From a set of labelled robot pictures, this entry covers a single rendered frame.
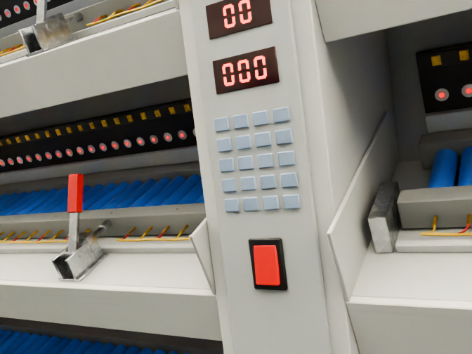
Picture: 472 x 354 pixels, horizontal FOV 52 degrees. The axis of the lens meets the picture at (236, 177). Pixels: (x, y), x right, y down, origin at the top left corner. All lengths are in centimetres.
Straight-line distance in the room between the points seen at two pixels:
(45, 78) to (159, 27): 13
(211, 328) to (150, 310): 5
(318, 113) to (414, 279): 12
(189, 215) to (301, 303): 15
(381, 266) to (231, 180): 11
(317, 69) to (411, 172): 17
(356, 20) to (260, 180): 11
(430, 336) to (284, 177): 13
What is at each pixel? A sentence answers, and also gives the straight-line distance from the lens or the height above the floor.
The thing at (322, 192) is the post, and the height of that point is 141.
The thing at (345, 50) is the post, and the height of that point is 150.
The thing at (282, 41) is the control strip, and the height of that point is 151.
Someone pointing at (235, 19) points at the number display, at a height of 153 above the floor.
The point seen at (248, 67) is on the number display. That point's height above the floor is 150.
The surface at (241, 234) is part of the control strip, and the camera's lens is 33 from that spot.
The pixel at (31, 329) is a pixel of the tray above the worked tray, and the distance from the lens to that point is 78.
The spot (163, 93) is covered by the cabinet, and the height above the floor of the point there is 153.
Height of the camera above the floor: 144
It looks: 3 degrees down
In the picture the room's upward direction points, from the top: 7 degrees counter-clockwise
